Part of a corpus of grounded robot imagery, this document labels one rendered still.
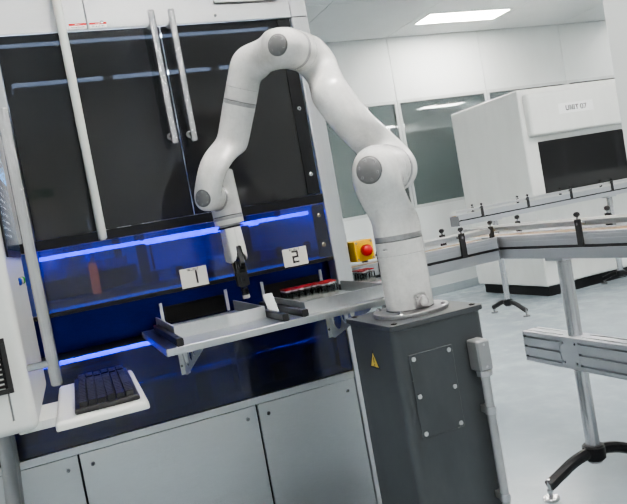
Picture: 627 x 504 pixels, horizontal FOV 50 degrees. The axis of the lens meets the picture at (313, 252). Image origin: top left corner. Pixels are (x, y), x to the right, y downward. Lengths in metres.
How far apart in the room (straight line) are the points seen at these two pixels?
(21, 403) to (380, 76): 6.65
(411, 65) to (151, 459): 6.45
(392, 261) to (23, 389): 0.88
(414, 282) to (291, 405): 0.78
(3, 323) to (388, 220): 0.89
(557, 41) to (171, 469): 7.95
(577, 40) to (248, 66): 7.92
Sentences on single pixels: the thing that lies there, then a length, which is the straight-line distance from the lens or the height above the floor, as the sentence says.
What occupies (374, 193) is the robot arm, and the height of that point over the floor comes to 1.17.
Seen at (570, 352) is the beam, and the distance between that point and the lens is 2.63.
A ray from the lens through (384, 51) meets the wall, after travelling 7.90.
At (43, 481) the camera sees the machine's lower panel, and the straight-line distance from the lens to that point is 2.19.
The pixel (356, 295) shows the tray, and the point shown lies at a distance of 1.90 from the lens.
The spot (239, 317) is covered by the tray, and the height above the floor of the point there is 0.90.
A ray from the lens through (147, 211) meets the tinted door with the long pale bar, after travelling 2.13.
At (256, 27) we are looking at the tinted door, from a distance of 2.33.
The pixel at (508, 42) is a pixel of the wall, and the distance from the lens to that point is 8.85.
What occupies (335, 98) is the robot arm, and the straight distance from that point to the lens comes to 1.72.
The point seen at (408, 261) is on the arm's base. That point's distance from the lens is 1.66.
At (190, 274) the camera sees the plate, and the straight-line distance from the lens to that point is 2.13.
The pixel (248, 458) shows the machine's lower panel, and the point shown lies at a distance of 2.27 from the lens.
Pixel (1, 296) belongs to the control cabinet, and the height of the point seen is 1.09.
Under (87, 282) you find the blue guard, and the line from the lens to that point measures 2.10.
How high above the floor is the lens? 1.14
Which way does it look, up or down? 3 degrees down
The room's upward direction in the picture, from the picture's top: 10 degrees counter-clockwise
